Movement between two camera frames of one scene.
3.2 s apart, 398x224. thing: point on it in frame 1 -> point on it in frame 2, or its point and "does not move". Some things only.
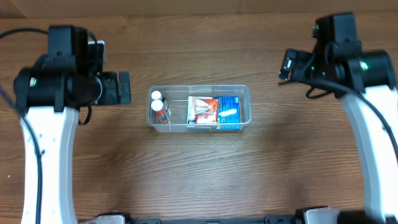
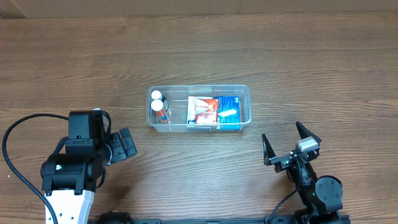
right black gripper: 298,66 -> 288,157
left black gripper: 124,88 -> 123,144
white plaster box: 191,109 does not move
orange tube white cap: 157,106 does not move
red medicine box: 206,111 does not move
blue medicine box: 229,112 does not move
